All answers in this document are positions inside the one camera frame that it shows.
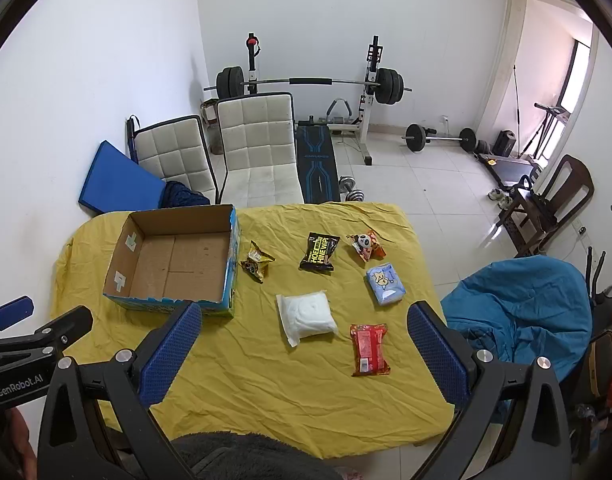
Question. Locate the black speaker box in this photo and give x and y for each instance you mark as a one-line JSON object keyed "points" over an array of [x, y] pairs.
{"points": [[506, 142]]}

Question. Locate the blue foam mat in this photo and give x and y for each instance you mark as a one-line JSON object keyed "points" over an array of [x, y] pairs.
{"points": [[116, 180]]}

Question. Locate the blue bean bag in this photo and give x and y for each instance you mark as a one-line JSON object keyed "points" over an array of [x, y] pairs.
{"points": [[526, 300]]}

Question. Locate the large white quilted chair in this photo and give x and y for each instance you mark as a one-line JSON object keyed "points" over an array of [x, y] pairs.
{"points": [[258, 150]]}

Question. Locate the window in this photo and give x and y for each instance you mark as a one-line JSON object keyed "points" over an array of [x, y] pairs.
{"points": [[578, 75]]}

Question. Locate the brown wooden stool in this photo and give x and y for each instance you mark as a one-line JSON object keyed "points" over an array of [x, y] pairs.
{"points": [[209, 120]]}

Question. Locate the light blue tissue pack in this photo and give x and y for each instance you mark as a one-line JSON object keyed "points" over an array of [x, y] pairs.
{"points": [[384, 284]]}

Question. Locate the cardboard box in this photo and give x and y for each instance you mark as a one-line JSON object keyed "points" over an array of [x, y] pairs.
{"points": [[186, 260]]}

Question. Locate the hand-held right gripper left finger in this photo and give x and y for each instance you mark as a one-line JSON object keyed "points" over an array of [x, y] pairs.
{"points": [[173, 355]]}

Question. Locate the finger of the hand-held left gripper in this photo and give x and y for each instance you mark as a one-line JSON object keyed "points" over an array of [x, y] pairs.
{"points": [[68, 325], [10, 312]]}

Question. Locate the loose black weight plates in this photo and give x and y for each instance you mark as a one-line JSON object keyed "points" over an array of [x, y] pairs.
{"points": [[483, 146]]}

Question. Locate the yellow brown snack packet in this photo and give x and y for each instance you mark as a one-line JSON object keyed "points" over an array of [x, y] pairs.
{"points": [[256, 260]]}

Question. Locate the thin black pole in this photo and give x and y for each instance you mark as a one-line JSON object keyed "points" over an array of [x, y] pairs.
{"points": [[517, 105]]}

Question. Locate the black wipes packet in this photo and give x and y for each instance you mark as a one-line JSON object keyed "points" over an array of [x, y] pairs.
{"points": [[318, 252]]}

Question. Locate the small white quilted chair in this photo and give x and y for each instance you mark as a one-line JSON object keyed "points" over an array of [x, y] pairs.
{"points": [[171, 155]]}

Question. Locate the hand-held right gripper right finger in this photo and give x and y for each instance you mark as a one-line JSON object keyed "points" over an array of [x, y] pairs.
{"points": [[436, 355]]}

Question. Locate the dark blue cloth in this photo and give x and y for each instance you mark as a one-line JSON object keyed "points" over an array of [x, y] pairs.
{"points": [[181, 195]]}

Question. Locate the white shoe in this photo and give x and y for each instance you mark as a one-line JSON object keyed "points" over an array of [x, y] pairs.
{"points": [[505, 201], [493, 194]]}

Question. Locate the orange panda snack packet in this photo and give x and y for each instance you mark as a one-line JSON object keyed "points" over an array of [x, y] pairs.
{"points": [[366, 246]]}

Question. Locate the black folded stand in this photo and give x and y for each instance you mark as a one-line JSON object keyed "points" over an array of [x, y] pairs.
{"points": [[597, 272]]}

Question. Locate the black and blue weight bench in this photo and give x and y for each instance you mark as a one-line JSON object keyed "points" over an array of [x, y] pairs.
{"points": [[316, 160]]}

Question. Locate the person's left forearm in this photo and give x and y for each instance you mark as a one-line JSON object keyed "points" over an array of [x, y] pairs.
{"points": [[8, 445]]}

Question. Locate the person's grey fleece clothing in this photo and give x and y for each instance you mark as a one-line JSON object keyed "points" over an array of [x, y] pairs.
{"points": [[236, 455]]}

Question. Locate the black treadmill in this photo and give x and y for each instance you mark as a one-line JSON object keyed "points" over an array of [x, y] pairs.
{"points": [[511, 172]]}

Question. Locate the black and blue stick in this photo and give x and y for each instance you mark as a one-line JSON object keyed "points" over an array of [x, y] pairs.
{"points": [[131, 137]]}

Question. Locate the yellow tablecloth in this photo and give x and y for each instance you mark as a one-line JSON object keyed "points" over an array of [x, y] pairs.
{"points": [[286, 400]]}

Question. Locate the long barbell with black plates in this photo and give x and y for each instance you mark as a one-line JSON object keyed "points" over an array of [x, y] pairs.
{"points": [[311, 81]]}

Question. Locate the white soft pack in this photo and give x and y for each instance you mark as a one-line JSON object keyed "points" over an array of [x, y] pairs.
{"points": [[308, 316]]}

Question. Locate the chrome dumbbell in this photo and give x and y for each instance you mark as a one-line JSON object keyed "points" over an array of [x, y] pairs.
{"points": [[356, 195], [347, 183]]}

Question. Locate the dark wooden chair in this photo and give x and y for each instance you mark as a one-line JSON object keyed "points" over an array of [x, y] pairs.
{"points": [[573, 172]]}

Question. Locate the short barbell with black plates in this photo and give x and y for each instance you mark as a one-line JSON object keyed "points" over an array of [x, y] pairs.
{"points": [[416, 137]]}

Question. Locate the red snack packet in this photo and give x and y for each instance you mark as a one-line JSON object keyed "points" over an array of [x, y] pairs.
{"points": [[368, 350]]}

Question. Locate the white barbell rack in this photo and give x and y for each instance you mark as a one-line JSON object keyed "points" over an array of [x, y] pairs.
{"points": [[368, 110]]}

